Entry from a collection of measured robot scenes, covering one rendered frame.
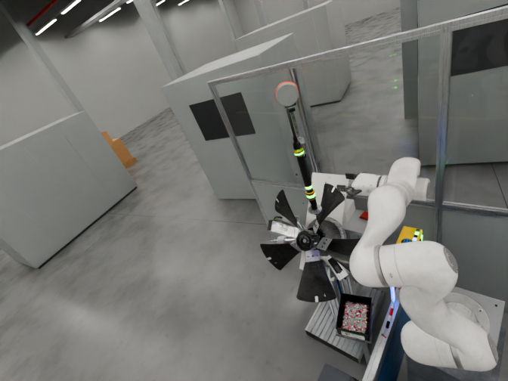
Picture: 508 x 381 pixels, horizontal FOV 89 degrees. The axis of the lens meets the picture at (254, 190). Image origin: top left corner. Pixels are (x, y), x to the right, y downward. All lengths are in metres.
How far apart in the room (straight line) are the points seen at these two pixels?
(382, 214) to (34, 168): 6.05
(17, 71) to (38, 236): 8.69
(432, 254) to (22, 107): 13.44
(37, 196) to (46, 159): 0.72
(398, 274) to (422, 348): 0.37
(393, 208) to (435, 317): 0.30
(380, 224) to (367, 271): 0.12
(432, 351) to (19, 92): 13.62
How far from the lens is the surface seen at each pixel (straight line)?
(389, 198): 0.74
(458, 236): 2.25
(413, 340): 1.04
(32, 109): 13.64
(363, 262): 0.72
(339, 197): 1.48
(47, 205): 6.34
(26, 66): 14.06
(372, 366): 1.59
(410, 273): 0.70
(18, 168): 6.23
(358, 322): 1.71
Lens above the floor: 2.33
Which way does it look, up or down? 31 degrees down
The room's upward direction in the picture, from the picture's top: 23 degrees counter-clockwise
